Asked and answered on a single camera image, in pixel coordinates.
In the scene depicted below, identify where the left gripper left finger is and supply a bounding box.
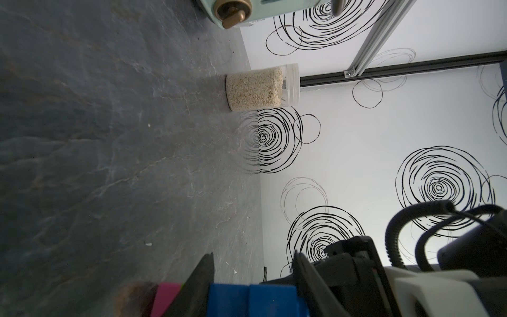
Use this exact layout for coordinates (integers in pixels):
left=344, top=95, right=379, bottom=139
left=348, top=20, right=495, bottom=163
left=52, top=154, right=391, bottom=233
left=163, top=252, right=215, bottom=317

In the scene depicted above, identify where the pink lego brick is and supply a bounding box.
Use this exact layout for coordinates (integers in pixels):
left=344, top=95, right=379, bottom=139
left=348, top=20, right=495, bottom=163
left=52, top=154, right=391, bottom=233
left=151, top=282, right=182, bottom=317

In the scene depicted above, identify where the long blue lego brick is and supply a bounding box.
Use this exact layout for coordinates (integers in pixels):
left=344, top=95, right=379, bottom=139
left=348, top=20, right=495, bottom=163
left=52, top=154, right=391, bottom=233
left=206, top=284, right=310, bottom=317

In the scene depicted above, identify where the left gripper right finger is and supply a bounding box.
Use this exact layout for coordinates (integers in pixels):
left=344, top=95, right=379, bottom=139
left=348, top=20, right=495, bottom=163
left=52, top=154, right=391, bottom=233
left=293, top=251, right=350, bottom=316

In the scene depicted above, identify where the mint green toaster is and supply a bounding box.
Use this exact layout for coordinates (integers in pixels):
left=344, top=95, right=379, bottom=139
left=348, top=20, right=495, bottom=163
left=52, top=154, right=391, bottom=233
left=196, top=0, right=328, bottom=30

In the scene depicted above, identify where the clear jar with grains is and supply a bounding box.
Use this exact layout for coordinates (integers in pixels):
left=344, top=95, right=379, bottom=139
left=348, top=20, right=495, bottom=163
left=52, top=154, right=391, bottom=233
left=225, top=63, right=301, bottom=112

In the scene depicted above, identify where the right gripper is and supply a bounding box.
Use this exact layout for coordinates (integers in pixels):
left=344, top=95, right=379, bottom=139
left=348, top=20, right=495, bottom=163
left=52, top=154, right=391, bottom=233
left=263, top=236, right=400, bottom=316

